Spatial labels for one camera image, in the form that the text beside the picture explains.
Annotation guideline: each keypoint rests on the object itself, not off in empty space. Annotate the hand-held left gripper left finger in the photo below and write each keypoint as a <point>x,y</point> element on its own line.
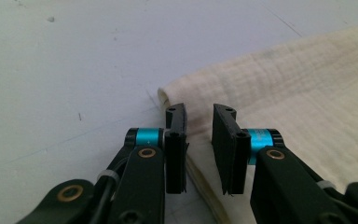
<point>175,161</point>

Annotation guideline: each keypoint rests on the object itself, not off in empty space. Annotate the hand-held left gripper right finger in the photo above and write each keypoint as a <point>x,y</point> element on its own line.
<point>230,155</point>

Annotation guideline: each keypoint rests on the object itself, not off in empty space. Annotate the cream printed baby garment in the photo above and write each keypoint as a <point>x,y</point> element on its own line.
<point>292,93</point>

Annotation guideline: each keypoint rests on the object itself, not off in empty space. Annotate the white grid mat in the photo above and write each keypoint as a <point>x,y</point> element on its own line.
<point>59,62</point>

